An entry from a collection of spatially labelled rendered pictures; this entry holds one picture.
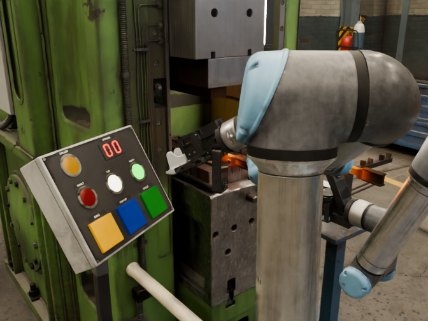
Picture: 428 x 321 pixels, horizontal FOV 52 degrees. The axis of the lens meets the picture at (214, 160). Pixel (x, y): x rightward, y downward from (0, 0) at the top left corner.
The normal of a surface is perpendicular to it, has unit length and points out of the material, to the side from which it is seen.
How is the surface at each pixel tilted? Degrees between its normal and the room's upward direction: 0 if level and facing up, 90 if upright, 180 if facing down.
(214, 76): 90
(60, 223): 90
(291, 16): 90
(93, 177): 60
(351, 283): 90
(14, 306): 0
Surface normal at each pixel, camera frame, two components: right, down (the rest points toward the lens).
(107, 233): 0.77, -0.35
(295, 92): 0.00, 0.07
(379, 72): 0.11, -0.34
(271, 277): -0.65, 0.13
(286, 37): 0.62, 0.25
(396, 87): 0.37, -0.04
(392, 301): 0.00, -0.95
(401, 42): -0.88, 0.15
